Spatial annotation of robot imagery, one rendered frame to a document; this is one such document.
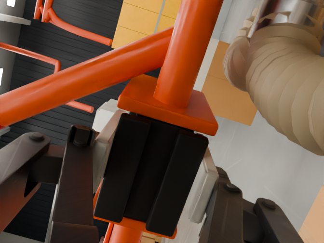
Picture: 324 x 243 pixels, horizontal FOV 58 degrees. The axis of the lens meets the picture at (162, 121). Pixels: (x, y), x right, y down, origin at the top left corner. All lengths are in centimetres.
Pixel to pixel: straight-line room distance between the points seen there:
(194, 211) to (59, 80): 12
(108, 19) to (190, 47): 1073
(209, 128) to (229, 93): 154
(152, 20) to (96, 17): 383
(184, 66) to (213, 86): 152
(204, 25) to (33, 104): 12
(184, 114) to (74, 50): 1098
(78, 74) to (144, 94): 5
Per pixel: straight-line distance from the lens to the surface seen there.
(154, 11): 748
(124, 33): 750
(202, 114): 17
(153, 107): 16
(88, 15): 1100
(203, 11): 17
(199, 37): 17
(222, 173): 18
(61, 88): 20
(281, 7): 19
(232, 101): 172
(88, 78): 20
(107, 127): 17
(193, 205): 16
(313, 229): 124
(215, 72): 167
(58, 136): 1187
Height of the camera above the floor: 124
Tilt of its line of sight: 4 degrees down
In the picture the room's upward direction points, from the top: 73 degrees counter-clockwise
